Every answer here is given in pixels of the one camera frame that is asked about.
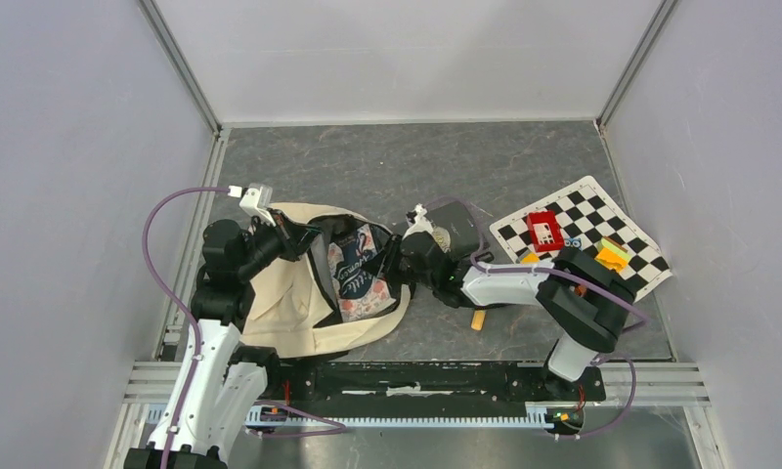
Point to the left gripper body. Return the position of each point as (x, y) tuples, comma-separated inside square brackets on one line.
[(286, 246)]

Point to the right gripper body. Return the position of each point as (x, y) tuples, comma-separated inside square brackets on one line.
[(393, 269)]

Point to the beige canvas backpack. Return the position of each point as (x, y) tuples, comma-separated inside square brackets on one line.
[(295, 310)]

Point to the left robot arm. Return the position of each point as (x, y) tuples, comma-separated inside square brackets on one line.
[(220, 379)]

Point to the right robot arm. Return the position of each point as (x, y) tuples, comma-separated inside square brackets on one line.
[(589, 302)]

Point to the black gold book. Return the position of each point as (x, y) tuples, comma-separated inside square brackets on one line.
[(455, 229)]

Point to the orange highlighter pen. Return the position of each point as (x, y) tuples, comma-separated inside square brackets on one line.
[(478, 320)]

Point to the red toy block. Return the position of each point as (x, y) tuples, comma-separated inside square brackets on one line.
[(545, 232)]

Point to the blue owl figure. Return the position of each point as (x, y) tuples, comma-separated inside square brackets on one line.
[(574, 242)]

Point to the black white chessboard mat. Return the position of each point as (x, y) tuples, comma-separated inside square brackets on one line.
[(585, 212)]

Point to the colourful toy block pile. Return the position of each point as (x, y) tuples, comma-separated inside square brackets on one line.
[(612, 255)]

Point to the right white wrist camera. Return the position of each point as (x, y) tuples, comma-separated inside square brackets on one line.
[(418, 222)]

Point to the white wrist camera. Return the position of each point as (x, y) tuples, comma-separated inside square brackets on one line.
[(418, 222), (254, 201)]

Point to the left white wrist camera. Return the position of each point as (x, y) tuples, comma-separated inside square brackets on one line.
[(254, 201)]

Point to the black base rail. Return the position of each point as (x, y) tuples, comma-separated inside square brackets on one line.
[(431, 394)]

